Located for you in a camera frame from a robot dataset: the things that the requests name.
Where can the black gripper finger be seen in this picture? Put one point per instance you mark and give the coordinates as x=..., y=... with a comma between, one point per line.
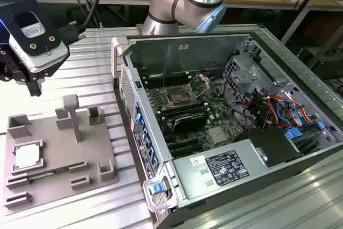
x=34, y=85
x=6, y=65

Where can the silver CPU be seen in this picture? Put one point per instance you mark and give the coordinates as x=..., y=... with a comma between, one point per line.
x=26, y=158

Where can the black RAM slot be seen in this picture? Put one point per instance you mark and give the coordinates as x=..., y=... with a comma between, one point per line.
x=185, y=112
x=163, y=75
x=182, y=107
x=166, y=81

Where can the CPU socket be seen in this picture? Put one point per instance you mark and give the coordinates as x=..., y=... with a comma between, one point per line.
x=178, y=97

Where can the black expansion slot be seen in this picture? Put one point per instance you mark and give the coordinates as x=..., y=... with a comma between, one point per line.
x=185, y=147

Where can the grey parts rack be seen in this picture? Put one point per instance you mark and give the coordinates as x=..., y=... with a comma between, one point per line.
x=59, y=154

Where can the open PC case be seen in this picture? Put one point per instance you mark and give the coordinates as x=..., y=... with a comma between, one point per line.
x=150, y=52

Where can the black graphics card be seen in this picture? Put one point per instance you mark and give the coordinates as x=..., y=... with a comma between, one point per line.
x=190, y=121

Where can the blue case latch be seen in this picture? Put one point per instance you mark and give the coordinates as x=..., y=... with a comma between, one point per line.
x=157, y=188

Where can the grey power supply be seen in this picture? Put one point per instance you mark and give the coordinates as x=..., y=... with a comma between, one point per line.
x=193, y=180

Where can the silver chipset heatsink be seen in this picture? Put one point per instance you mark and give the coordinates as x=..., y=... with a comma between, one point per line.
x=217, y=135

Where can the green motherboard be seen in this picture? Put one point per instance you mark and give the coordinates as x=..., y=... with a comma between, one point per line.
x=222, y=108

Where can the silver metal drive cage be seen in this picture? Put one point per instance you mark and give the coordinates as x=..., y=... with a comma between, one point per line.
x=241, y=70

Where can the black plastic shroud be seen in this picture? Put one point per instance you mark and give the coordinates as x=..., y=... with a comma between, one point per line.
x=276, y=146

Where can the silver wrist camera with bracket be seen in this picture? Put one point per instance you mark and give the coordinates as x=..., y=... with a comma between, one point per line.
x=48, y=54

